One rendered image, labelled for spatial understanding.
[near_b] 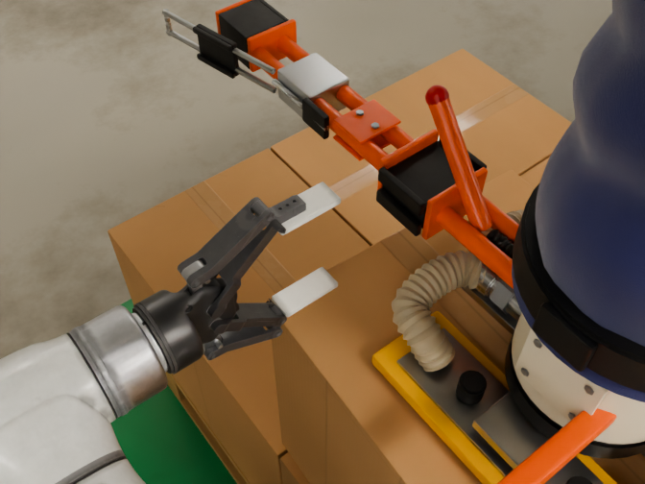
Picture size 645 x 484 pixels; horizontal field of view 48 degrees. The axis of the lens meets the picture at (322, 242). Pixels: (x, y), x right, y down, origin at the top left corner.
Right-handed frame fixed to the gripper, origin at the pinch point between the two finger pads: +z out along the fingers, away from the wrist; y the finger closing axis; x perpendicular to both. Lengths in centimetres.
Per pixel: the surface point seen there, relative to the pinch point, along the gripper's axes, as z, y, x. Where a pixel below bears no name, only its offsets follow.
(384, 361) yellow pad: 0.5, 10.5, 10.5
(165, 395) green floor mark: -8, 107, -55
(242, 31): 11.4, -3.4, -32.2
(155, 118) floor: 41, 106, -149
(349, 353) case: -0.8, 13.1, 6.3
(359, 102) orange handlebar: 15.8, -1.8, -13.6
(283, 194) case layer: 28, 53, -50
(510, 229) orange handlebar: 15.7, -1.5, 11.3
